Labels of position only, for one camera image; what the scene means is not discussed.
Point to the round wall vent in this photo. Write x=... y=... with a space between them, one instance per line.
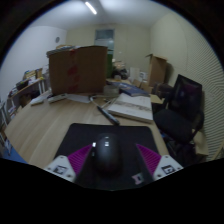
x=57 y=39

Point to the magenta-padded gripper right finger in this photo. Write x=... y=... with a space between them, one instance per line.
x=165 y=166

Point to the grey glass door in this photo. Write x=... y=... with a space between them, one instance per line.
x=104 y=38

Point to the black computer mouse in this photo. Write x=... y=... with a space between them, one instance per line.
x=106 y=153

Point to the black marker pen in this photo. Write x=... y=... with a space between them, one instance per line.
x=107 y=115

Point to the ceiling tube light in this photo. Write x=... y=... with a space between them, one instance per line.
x=90 y=7

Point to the white paper sheet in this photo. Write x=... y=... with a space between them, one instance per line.
x=79 y=98

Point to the large brown cardboard box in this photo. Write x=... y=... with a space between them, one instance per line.
x=78 y=70

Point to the black mouse pad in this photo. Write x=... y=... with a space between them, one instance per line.
x=80 y=136

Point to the white notebook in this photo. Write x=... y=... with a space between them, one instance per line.
x=131 y=107

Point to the cluttered shelf unit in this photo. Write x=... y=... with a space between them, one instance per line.
x=18 y=96

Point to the open tall cardboard box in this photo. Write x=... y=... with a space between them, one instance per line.
x=156 y=70

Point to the black office chair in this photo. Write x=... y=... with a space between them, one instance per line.
x=181 y=116

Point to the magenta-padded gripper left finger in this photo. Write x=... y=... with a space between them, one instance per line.
x=61 y=167

